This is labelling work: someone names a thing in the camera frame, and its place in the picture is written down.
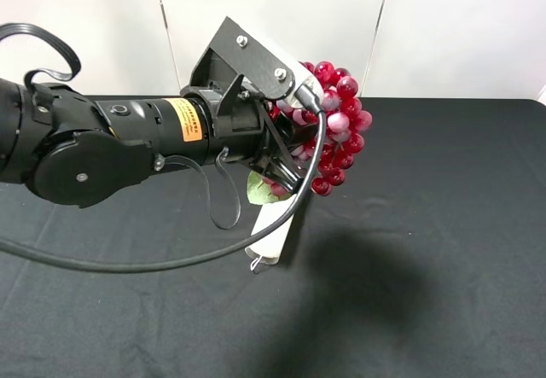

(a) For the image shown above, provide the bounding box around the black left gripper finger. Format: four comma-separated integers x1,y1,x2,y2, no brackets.
270,113,317,150

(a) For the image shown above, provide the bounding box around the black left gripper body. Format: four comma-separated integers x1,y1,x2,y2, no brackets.
181,17,305,193

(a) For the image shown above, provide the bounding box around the red artificial grape bunch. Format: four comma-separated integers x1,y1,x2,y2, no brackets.
268,61,373,196

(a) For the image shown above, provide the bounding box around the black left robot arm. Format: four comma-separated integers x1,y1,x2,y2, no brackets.
1,19,323,208

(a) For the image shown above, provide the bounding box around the white cylindrical roll pack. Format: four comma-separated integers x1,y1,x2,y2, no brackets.
244,196,300,274

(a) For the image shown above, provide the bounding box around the black tablecloth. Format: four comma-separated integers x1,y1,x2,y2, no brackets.
1,98,545,377

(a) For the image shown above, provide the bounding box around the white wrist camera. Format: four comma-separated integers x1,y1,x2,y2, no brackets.
261,38,324,113

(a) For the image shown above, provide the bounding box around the black camera cable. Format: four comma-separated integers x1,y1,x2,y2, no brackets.
0,85,328,273

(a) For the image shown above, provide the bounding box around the black flat ribbon cable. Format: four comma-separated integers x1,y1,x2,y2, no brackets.
0,22,82,93

